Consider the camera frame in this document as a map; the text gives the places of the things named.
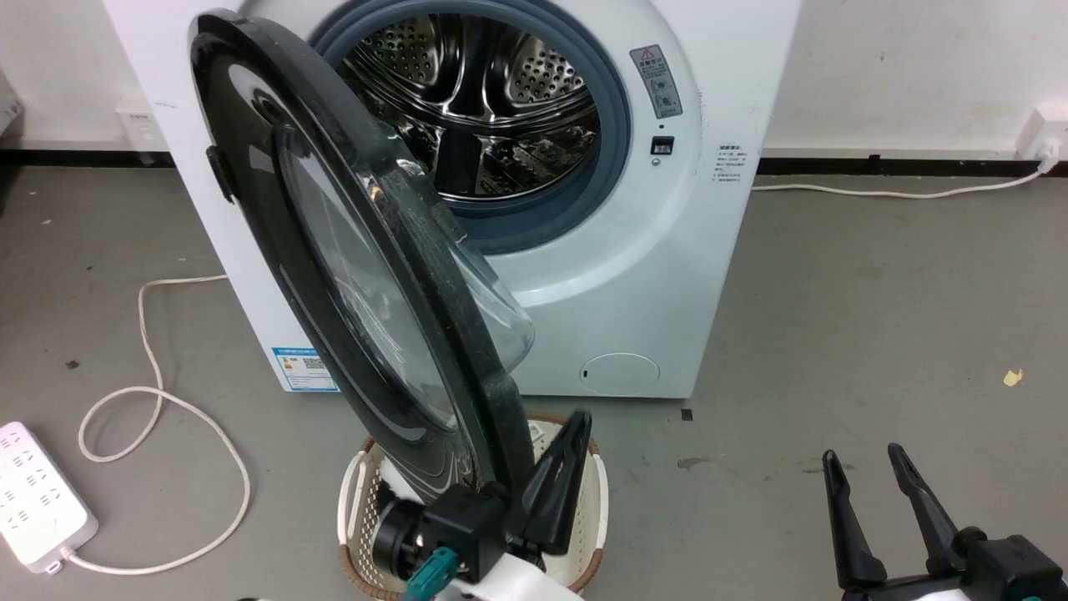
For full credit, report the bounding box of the grey-blue rubber door gasket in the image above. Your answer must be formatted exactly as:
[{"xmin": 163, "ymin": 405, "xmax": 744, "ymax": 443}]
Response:
[{"xmin": 310, "ymin": 0, "xmax": 632, "ymax": 255}]

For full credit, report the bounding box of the white power strip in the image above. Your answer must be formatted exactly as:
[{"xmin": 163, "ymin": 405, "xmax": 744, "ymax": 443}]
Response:
[{"xmin": 0, "ymin": 422, "xmax": 99, "ymax": 575}]

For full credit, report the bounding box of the small printed text label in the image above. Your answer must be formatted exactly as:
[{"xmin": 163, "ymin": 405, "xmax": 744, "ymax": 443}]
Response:
[{"xmin": 713, "ymin": 144, "xmax": 747, "ymax": 184}]

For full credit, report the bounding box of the grey warning sticker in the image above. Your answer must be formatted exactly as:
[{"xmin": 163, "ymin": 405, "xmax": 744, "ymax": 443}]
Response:
[{"xmin": 630, "ymin": 44, "xmax": 683, "ymax": 119}]

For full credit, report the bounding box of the black round washing machine door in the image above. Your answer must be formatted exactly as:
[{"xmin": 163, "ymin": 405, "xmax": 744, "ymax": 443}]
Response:
[{"xmin": 189, "ymin": 8, "xmax": 537, "ymax": 502}]

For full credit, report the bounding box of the teal cable connector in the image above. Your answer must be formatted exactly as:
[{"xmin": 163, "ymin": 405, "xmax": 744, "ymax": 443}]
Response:
[{"xmin": 406, "ymin": 548, "xmax": 458, "ymax": 600}]

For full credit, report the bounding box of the white power strip cable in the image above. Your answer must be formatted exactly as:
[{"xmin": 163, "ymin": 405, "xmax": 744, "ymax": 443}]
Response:
[{"xmin": 63, "ymin": 274, "xmax": 252, "ymax": 577}]

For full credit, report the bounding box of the blue white energy label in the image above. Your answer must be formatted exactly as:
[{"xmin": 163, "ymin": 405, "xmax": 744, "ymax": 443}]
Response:
[{"xmin": 271, "ymin": 346, "xmax": 340, "ymax": 393}]

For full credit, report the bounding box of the white front-load washing machine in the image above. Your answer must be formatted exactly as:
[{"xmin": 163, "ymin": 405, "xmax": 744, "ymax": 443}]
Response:
[{"xmin": 102, "ymin": 0, "xmax": 802, "ymax": 400}]

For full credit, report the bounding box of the round white filter cover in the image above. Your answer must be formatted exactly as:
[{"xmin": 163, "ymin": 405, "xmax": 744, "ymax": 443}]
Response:
[{"xmin": 580, "ymin": 352, "xmax": 661, "ymax": 396}]

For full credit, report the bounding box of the cream plastic laundry basket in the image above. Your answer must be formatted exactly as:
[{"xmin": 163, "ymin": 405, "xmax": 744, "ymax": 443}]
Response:
[{"xmin": 337, "ymin": 411, "xmax": 608, "ymax": 601}]

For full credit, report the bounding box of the thin white washing machine cable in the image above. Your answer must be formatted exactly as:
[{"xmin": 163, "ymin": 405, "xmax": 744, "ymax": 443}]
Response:
[{"xmin": 751, "ymin": 169, "xmax": 1044, "ymax": 200}]

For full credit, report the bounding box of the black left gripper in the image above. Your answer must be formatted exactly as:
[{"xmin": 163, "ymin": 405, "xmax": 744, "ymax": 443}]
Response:
[{"xmin": 372, "ymin": 410, "xmax": 594, "ymax": 585}]

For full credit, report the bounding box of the white wall socket with plug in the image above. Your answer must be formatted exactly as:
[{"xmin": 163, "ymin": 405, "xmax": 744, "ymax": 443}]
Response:
[{"xmin": 1016, "ymin": 109, "xmax": 1068, "ymax": 174}]

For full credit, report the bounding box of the steel washing machine drum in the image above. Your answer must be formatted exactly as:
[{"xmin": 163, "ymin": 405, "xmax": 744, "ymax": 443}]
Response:
[{"xmin": 342, "ymin": 15, "xmax": 602, "ymax": 202}]

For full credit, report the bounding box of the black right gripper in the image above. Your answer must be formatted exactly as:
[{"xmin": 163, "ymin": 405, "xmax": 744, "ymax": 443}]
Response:
[{"xmin": 822, "ymin": 442, "xmax": 1066, "ymax": 601}]

